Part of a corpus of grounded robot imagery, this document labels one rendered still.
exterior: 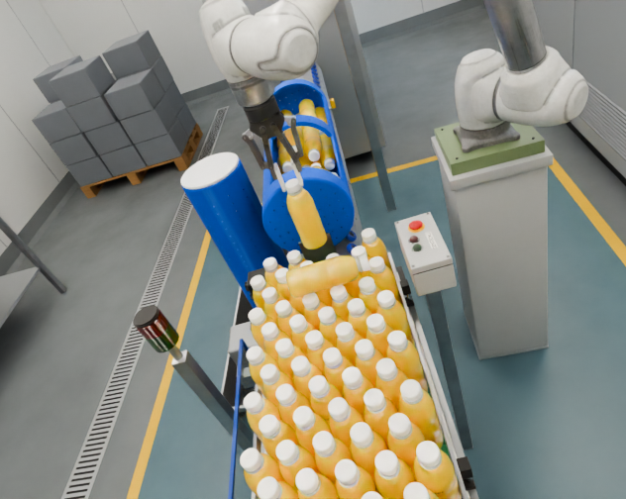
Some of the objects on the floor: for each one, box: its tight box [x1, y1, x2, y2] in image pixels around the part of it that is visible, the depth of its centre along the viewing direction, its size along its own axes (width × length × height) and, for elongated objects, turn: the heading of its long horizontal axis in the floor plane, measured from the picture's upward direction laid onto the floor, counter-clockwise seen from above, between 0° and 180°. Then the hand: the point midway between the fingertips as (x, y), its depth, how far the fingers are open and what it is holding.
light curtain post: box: [334, 0, 396, 212], centre depth 267 cm, size 6×6×170 cm
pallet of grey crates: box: [32, 30, 203, 199], centre depth 483 cm, size 120×80×119 cm
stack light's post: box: [171, 350, 235, 438], centre depth 148 cm, size 4×4×110 cm
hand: (288, 175), depth 115 cm, fingers closed on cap, 4 cm apart
